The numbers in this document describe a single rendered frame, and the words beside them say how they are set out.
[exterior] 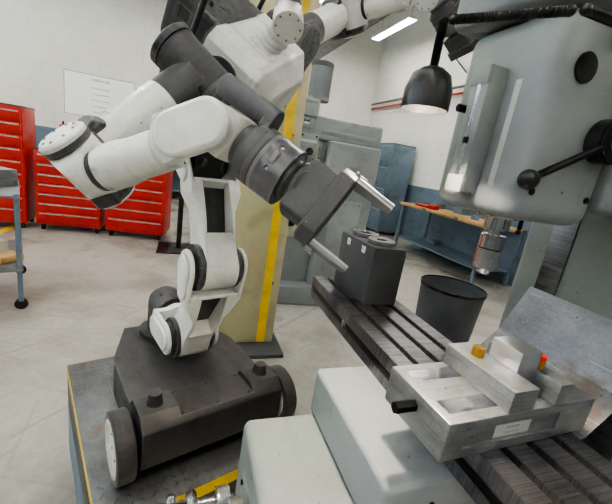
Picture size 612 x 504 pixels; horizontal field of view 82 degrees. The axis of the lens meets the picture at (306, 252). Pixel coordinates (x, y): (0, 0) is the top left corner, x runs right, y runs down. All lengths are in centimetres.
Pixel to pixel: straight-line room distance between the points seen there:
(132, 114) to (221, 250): 50
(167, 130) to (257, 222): 185
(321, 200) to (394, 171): 759
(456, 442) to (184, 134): 59
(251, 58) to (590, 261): 94
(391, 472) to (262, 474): 26
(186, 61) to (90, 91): 904
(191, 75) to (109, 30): 916
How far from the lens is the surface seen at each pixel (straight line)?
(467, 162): 69
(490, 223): 77
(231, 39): 89
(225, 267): 107
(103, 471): 134
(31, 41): 1015
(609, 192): 81
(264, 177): 47
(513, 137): 69
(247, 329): 260
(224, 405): 122
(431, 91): 58
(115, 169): 60
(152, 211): 511
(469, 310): 273
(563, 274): 115
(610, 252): 110
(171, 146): 51
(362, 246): 113
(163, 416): 117
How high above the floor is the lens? 135
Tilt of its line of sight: 14 degrees down
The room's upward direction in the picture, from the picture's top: 9 degrees clockwise
